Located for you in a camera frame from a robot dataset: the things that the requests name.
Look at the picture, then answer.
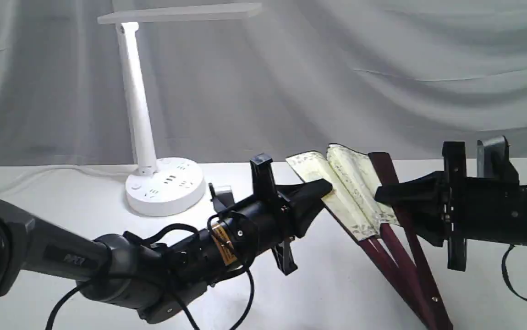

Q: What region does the white desk lamp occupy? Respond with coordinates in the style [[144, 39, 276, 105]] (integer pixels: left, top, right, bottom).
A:
[[97, 2, 264, 217]]

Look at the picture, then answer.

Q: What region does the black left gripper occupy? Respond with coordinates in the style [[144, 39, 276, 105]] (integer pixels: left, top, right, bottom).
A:
[[167, 155, 333, 276]]

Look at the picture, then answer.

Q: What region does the cream paper folding fan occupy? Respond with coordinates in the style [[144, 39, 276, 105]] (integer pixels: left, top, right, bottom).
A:
[[286, 143, 454, 330]]

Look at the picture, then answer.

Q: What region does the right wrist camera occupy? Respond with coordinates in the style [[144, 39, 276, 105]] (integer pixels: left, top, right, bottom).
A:
[[476, 135, 520, 184]]

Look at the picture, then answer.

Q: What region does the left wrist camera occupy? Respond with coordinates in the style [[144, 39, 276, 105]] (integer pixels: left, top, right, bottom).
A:
[[209, 182, 236, 213]]

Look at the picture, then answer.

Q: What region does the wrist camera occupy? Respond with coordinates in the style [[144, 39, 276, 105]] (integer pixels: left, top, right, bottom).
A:
[[476, 135, 520, 184], [209, 182, 236, 213]]

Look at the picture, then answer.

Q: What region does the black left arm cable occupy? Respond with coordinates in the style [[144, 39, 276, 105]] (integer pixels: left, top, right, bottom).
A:
[[46, 209, 257, 330]]

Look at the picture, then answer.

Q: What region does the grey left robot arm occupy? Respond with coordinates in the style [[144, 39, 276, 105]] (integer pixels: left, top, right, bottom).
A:
[[0, 153, 333, 330]]

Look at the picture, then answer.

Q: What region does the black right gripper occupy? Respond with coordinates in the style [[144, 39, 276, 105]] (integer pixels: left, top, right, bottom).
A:
[[374, 141, 527, 271]]

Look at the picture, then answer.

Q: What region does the grey fabric backdrop curtain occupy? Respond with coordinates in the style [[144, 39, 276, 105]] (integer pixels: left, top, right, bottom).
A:
[[0, 0, 527, 166]]

